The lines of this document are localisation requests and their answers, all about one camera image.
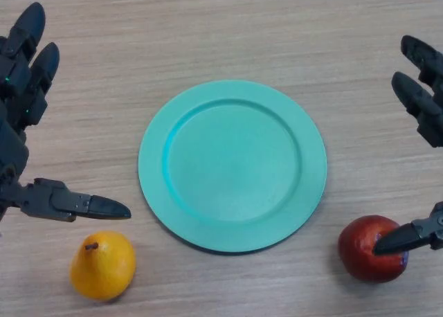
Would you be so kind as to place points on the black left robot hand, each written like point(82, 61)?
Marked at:
point(14, 99)

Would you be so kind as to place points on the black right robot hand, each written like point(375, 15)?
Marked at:
point(424, 102)

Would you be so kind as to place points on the yellow pear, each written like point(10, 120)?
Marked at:
point(104, 268)

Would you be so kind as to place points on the green round plate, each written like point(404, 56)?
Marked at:
point(232, 164)

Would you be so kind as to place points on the red apple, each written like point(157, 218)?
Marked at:
point(356, 258)

